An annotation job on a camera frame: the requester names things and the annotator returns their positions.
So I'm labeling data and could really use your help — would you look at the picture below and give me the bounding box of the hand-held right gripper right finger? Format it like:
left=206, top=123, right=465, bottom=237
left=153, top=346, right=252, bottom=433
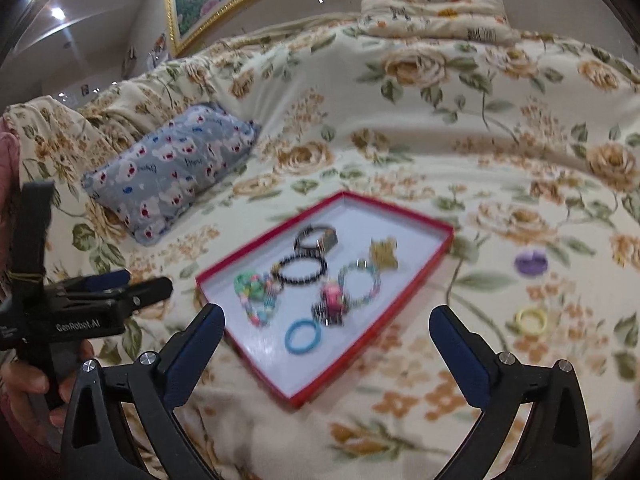
left=429, top=305, right=596, bottom=480

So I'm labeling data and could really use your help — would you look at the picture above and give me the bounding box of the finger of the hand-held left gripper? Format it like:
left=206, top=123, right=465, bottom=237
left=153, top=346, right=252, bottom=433
left=47, top=269, right=132, bottom=297
left=60, top=277, right=174, bottom=319

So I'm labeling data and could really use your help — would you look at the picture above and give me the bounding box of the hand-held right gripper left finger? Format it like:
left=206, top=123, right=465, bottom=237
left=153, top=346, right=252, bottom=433
left=59, top=303, right=227, bottom=480

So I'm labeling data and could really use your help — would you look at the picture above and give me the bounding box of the green multicolour bead bracelet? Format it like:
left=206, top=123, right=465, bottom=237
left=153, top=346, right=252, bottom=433
left=233, top=270, right=284, bottom=327

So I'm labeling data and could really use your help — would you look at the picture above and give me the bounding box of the blue hair ring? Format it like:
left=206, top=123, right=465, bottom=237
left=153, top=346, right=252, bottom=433
left=285, top=319, right=321, bottom=356

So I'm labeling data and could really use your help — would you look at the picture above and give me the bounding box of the pastel bead bracelet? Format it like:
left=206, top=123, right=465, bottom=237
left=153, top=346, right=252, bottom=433
left=337, top=259, right=382, bottom=307

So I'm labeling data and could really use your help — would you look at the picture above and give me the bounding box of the red shallow box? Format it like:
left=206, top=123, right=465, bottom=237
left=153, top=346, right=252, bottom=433
left=195, top=190, right=455, bottom=409

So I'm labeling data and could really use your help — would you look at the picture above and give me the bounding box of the person's left forearm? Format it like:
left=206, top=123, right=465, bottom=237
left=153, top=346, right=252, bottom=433
left=0, top=130, right=23, bottom=261

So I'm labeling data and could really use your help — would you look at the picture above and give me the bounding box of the person's left hand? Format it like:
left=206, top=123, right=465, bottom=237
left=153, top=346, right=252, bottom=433
left=0, top=339, right=97, bottom=427

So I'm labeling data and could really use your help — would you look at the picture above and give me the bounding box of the purple hair accessory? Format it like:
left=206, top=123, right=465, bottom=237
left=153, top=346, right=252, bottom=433
left=514, top=250, right=549, bottom=277

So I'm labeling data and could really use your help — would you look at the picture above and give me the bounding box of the grey bear print pillow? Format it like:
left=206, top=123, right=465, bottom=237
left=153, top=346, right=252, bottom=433
left=81, top=102, right=262, bottom=247

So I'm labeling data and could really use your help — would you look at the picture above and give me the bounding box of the yellow flower hair clip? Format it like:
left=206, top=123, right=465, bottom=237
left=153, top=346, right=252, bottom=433
left=369, top=240, right=401, bottom=271

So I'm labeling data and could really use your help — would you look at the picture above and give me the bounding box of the metal wrist watch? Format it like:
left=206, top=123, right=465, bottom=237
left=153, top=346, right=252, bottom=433
left=292, top=224, right=340, bottom=256

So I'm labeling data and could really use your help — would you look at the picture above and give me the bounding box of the cream patterned folded pillow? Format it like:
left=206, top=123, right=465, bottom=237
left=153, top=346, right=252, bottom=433
left=357, top=0, right=522, bottom=41

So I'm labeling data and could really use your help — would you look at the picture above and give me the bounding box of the yellow hair ring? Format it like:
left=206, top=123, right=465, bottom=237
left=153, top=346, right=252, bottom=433
left=513, top=307, right=550, bottom=336

